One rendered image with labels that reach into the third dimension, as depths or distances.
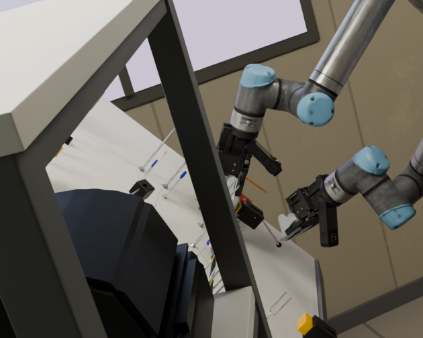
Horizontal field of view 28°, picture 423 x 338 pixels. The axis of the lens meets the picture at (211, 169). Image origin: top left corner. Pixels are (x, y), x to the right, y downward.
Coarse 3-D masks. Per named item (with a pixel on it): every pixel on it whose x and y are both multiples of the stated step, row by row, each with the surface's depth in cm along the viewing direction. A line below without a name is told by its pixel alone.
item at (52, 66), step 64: (64, 0) 88; (128, 0) 70; (0, 64) 54; (64, 64) 47; (0, 128) 38; (64, 128) 49; (192, 128) 96; (0, 192) 41; (0, 256) 42; (64, 256) 43; (64, 320) 43; (256, 320) 102
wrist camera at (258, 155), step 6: (246, 144) 200; (252, 144) 200; (258, 144) 203; (252, 150) 201; (258, 150) 201; (264, 150) 203; (258, 156) 201; (264, 156) 201; (270, 156) 203; (264, 162) 202; (270, 162) 202; (276, 162) 203; (270, 168) 203; (276, 168) 203; (276, 174) 203
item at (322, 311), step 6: (318, 264) 236; (318, 270) 233; (318, 276) 229; (318, 282) 226; (318, 288) 223; (318, 294) 220; (324, 294) 231; (318, 300) 217; (324, 300) 225; (318, 306) 214; (324, 306) 220; (324, 312) 216; (324, 318) 211
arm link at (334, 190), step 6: (330, 174) 200; (324, 180) 201; (330, 180) 198; (324, 186) 200; (330, 186) 197; (336, 186) 197; (330, 192) 198; (336, 192) 197; (342, 192) 197; (330, 198) 199; (336, 198) 198; (342, 198) 198; (348, 198) 198
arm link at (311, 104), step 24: (360, 0) 182; (384, 0) 181; (360, 24) 182; (336, 48) 183; (360, 48) 183; (312, 72) 187; (336, 72) 183; (312, 96) 182; (336, 96) 186; (312, 120) 183
